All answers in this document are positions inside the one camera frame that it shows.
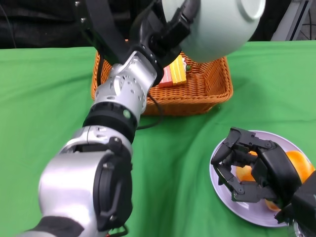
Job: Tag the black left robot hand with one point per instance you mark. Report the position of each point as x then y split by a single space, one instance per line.
148 29

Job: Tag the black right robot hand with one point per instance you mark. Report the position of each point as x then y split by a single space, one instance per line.
276 168

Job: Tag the salmon pink cake slice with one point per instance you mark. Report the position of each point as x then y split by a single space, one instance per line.
166 79

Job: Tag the yellow cake slice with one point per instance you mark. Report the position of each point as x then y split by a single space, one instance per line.
179 74

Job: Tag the grey-green bowl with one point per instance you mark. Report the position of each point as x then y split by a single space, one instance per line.
222 32

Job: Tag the lilac plate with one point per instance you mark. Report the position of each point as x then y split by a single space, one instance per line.
247 212

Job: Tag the orange wicker basket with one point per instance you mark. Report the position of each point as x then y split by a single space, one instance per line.
192 98

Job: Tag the black backdrop curtain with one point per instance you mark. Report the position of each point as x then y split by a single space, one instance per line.
37 24

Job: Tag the green tablecloth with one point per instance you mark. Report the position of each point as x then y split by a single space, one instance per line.
37 98

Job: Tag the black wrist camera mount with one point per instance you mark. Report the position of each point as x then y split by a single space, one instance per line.
306 200
106 29

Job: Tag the grey aluminium frame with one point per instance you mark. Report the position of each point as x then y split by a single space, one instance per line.
293 22

